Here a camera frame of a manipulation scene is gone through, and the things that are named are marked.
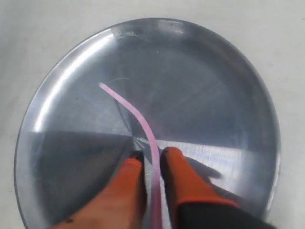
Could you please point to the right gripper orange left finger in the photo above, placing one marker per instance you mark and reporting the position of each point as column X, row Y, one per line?
column 120, row 205

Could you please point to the right gripper orange-black right finger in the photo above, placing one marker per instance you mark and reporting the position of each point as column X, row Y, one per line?
column 193, row 204

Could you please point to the thin pink straw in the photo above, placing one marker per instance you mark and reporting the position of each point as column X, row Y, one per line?
column 156, row 201

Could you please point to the round silver metal plate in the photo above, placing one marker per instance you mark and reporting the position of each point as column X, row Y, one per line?
column 195, row 89

